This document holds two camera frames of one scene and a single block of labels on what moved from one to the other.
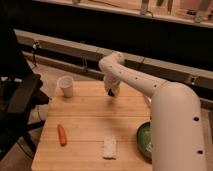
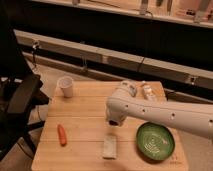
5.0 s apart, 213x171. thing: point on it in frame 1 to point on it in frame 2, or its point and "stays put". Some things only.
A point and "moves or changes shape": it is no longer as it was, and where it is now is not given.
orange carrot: x=62 y=135 stays put
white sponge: x=109 y=147 stays put
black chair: x=20 y=92 stays put
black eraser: x=110 y=93 moves or changes shape
